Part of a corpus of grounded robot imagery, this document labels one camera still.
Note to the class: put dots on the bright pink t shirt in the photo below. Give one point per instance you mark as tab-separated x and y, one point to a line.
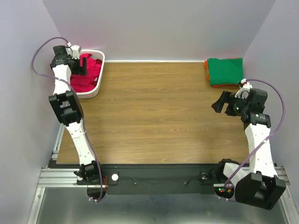
87	82

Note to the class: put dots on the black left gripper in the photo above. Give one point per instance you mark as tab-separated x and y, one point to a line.
81	70

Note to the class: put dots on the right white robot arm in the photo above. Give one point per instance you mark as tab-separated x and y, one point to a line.
255	181

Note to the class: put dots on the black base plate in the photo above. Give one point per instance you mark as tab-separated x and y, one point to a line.
155	179

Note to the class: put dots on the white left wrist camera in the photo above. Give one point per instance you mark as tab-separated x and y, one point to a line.
74	51

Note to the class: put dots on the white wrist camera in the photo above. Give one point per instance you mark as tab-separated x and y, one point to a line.
245	87
74	51

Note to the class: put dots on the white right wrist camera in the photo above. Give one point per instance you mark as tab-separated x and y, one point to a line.
245	87

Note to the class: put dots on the folded green t shirt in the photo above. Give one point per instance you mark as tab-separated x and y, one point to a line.
225	71

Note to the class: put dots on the white perforated plastic basket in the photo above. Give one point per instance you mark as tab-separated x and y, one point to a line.
95	55

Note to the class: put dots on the aluminium frame rail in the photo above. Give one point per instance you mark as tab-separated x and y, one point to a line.
50	178

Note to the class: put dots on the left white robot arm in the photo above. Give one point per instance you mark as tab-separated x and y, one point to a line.
68	110

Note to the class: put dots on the folded orange t shirt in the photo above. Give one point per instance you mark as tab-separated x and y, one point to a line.
206	67

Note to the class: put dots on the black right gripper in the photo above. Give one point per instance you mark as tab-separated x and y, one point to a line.
226	96

